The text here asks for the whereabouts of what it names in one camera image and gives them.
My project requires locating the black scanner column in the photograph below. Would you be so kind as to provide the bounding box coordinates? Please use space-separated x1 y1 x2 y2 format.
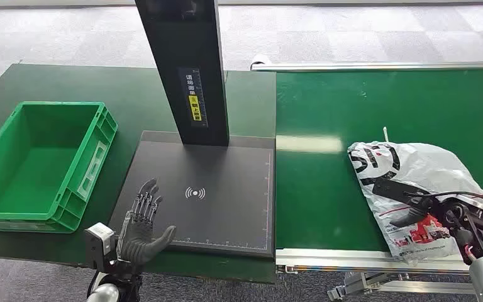
135 0 231 147

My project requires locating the dark green table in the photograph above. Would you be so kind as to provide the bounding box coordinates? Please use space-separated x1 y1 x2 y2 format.
0 64 277 284

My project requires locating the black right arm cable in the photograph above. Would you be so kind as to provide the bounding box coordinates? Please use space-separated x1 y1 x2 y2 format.
408 190 483 215

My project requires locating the black scanner base plate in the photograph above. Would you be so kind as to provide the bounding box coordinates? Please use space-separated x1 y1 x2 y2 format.
108 130 277 259

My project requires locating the green plastic crate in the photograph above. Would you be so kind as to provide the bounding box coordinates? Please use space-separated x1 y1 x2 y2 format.
0 101 119 234

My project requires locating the aluminium conveyor frame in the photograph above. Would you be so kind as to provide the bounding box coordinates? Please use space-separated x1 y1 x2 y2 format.
250 54 483 302

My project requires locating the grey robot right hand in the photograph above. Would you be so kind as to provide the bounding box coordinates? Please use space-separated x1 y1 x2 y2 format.
389 196 438 229

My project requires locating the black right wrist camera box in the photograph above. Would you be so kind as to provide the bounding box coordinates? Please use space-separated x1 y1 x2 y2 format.
372 178 431 206

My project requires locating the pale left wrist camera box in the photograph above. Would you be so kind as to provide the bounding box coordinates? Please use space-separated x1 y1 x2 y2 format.
84 223 118 272

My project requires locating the white red printed mailer bag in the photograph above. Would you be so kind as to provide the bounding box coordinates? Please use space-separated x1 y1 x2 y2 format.
347 126 483 266

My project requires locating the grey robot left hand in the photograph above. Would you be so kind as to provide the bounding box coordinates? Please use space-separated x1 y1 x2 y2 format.
116 178 178 266

